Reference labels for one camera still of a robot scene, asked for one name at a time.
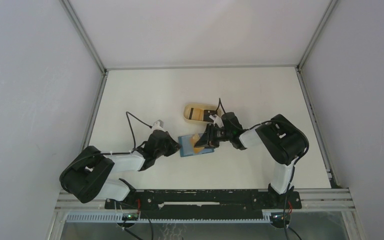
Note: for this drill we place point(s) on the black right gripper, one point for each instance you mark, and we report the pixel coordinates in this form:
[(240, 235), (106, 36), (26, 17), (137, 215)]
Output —
[(207, 139)]

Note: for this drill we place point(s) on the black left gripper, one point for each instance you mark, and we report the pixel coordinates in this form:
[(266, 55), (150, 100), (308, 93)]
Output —
[(174, 146)]

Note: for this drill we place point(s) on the blue leather card holder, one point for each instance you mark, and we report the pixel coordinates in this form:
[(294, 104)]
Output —
[(188, 149)]

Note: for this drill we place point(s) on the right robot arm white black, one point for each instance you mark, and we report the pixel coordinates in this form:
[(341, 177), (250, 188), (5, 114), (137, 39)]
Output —
[(283, 140)]

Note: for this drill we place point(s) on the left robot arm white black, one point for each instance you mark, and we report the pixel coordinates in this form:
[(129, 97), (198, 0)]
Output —
[(87, 177)]

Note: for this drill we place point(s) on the black VIP card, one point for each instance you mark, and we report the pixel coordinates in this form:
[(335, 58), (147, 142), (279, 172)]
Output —
[(207, 113)]

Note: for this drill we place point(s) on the beige oval plastic tray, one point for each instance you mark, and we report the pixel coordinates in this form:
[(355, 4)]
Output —
[(202, 106)]

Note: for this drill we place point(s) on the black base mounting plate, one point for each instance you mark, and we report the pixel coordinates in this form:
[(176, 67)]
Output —
[(257, 199)]

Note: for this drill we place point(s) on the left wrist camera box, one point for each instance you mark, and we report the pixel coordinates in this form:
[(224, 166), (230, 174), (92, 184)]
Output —
[(158, 125)]

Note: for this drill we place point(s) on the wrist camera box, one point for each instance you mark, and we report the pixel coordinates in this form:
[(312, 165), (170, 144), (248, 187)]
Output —
[(217, 121), (158, 125)]

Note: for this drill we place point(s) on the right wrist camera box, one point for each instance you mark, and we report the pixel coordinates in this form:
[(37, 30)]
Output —
[(217, 121)]

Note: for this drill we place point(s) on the white slotted cable duct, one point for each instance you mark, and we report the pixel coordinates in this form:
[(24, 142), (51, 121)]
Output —
[(108, 217)]

